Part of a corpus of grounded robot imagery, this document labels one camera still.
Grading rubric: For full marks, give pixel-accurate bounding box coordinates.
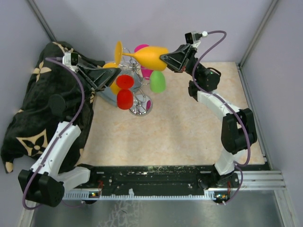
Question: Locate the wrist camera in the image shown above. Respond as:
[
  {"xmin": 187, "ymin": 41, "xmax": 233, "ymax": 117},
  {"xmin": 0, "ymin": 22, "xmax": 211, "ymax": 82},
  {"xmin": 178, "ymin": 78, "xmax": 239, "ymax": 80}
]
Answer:
[
  {"xmin": 185, "ymin": 32, "xmax": 203, "ymax": 48},
  {"xmin": 62, "ymin": 52, "xmax": 79, "ymax": 72}
]

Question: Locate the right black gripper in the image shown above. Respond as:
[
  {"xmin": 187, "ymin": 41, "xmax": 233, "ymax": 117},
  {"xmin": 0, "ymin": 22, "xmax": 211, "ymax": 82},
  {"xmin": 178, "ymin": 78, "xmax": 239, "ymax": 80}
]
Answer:
[{"xmin": 157, "ymin": 44, "xmax": 205, "ymax": 80}]

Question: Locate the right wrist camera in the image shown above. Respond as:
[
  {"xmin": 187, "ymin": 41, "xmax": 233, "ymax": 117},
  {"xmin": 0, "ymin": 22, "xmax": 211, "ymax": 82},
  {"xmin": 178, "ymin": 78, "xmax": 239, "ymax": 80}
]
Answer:
[{"xmin": 185, "ymin": 32, "xmax": 203, "ymax": 48}]

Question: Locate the grey folded cloth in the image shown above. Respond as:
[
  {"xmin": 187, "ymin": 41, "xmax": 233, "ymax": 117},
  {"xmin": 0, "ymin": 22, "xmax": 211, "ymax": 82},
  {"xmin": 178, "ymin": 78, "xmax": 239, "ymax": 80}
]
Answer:
[{"xmin": 96, "ymin": 74, "xmax": 142, "ymax": 107}]

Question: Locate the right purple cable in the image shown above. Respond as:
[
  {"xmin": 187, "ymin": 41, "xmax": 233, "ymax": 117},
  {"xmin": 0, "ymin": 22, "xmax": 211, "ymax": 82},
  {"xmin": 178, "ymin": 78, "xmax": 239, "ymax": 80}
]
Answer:
[{"xmin": 192, "ymin": 30, "xmax": 252, "ymax": 205}]

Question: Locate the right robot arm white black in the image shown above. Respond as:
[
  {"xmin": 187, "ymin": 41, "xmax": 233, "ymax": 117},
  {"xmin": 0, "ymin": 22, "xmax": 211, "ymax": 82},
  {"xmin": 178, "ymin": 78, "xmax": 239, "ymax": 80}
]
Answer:
[{"xmin": 160, "ymin": 44, "xmax": 257, "ymax": 189}]

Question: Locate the black floral blanket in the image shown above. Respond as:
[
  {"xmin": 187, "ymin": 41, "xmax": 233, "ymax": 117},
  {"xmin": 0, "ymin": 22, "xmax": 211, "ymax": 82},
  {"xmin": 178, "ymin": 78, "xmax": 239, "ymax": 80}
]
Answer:
[{"xmin": 0, "ymin": 42, "xmax": 105, "ymax": 174}]

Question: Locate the purple cable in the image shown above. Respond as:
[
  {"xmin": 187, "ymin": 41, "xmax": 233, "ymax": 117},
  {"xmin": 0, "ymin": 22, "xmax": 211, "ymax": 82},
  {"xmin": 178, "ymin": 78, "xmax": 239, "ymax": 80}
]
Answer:
[
  {"xmin": 21, "ymin": 56, "xmax": 86, "ymax": 210},
  {"xmin": 192, "ymin": 30, "xmax": 252, "ymax": 205}
]

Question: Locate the chrome wine glass rack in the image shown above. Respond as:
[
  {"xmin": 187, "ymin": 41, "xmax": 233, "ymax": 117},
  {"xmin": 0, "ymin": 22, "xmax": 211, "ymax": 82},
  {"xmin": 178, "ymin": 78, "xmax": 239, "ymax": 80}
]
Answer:
[{"xmin": 121, "ymin": 56, "xmax": 153, "ymax": 117}]

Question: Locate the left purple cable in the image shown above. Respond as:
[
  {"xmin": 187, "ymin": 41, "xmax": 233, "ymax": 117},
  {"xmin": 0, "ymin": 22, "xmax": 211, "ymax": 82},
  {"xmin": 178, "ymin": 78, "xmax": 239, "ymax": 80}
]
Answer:
[{"xmin": 21, "ymin": 56, "xmax": 86, "ymax": 210}]

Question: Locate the white slotted cable duct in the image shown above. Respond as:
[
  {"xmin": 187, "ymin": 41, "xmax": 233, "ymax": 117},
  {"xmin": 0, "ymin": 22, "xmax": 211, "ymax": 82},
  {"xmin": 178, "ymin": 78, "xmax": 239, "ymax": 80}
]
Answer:
[{"xmin": 63, "ymin": 190, "xmax": 217, "ymax": 201}]

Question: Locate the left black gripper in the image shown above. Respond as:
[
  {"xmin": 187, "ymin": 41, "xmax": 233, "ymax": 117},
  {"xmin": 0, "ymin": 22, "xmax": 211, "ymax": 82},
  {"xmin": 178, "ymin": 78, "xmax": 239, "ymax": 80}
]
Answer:
[{"xmin": 71, "ymin": 63, "xmax": 122, "ymax": 109}]

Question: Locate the red plastic wine glass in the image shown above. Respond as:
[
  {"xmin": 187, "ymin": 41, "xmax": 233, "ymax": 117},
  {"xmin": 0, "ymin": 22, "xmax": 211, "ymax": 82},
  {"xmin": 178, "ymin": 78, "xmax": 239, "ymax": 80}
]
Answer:
[{"xmin": 116, "ymin": 74, "xmax": 134, "ymax": 110}]

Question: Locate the pink plastic wine glass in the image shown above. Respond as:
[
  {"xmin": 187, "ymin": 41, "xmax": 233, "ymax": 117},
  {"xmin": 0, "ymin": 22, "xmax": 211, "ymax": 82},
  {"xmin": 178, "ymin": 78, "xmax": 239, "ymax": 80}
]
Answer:
[{"xmin": 134, "ymin": 44, "xmax": 153, "ymax": 79}]

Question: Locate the green plastic wine glass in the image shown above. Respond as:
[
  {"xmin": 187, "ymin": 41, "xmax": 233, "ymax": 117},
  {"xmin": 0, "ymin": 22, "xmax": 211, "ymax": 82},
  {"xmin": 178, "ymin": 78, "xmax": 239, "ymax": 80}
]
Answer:
[{"xmin": 150, "ymin": 71, "xmax": 166, "ymax": 93}]

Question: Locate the orange wine glass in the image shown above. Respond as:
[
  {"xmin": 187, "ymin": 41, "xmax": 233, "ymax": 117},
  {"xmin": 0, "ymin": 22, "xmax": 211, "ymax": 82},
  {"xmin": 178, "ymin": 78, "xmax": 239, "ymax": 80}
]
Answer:
[
  {"xmin": 114, "ymin": 41, "xmax": 169, "ymax": 71},
  {"xmin": 103, "ymin": 62, "xmax": 121, "ymax": 95}
]

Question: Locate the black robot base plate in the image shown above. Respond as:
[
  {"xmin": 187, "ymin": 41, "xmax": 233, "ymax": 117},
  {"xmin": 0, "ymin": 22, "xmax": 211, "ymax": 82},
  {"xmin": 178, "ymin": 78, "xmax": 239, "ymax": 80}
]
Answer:
[{"xmin": 78, "ymin": 166, "xmax": 240, "ymax": 196}]

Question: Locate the orange wine glass front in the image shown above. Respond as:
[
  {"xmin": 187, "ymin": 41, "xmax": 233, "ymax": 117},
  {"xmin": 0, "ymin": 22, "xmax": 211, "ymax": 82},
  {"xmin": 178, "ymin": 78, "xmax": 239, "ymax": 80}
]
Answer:
[{"xmin": 114, "ymin": 41, "xmax": 169, "ymax": 71}]

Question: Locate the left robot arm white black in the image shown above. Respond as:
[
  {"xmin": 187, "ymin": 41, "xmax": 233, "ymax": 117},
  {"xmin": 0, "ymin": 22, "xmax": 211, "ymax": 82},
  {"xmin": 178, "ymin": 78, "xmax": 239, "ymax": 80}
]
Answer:
[{"xmin": 18, "ymin": 64, "xmax": 121, "ymax": 210}]

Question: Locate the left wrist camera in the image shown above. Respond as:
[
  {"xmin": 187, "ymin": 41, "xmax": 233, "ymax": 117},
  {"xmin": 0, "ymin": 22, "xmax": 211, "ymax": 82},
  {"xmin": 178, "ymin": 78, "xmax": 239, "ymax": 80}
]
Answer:
[{"xmin": 62, "ymin": 52, "xmax": 79, "ymax": 72}]

